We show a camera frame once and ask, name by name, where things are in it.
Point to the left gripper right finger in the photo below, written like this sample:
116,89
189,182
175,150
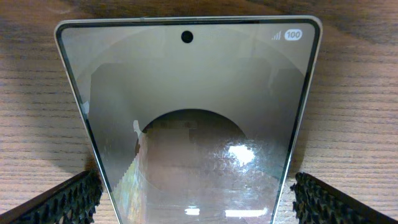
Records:
317,203

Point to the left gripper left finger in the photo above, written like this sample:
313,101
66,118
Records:
73,201

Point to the Galaxy S25 Ultra smartphone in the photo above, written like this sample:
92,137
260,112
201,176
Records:
192,119

